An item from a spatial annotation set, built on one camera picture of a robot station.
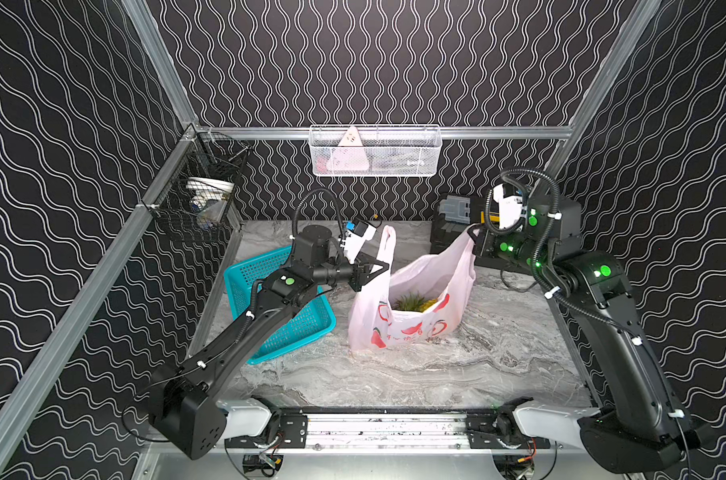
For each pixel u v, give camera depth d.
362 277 0.61
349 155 0.90
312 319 0.95
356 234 0.61
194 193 0.89
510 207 0.54
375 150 0.91
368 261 0.67
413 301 0.90
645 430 0.37
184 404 0.38
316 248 0.55
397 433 0.76
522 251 0.49
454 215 0.98
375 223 1.20
